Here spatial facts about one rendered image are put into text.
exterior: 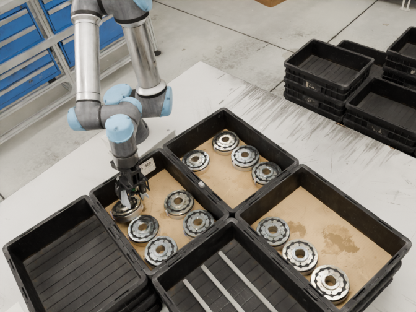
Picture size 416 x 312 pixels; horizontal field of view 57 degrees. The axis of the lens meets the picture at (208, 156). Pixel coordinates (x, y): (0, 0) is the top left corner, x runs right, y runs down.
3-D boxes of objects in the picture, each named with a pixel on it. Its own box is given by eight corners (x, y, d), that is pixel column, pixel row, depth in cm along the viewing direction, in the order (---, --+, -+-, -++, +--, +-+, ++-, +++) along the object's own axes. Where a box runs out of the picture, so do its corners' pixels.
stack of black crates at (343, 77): (281, 120, 252) (282, 62, 219) (307, 96, 264) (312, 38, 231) (335, 147, 231) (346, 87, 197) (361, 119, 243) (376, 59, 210)
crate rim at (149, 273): (88, 196, 131) (86, 192, 129) (161, 150, 141) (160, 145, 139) (150, 281, 107) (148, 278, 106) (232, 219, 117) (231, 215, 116)
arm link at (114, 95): (114, 108, 162) (103, 82, 152) (145, 106, 160) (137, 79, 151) (108, 127, 154) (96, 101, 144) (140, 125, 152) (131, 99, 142)
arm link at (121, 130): (134, 111, 110) (129, 129, 104) (140, 140, 118) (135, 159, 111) (108, 111, 111) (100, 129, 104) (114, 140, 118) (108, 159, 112)
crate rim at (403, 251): (233, 219, 117) (231, 215, 116) (301, 166, 128) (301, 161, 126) (338, 322, 94) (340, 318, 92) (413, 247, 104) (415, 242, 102)
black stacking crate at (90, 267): (20, 264, 128) (2, 247, 119) (98, 213, 138) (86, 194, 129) (67, 366, 105) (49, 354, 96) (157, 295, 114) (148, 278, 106)
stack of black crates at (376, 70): (316, 88, 269) (319, 60, 252) (339, 66, 281) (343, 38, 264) (370, 110, 247) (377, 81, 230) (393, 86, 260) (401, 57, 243)
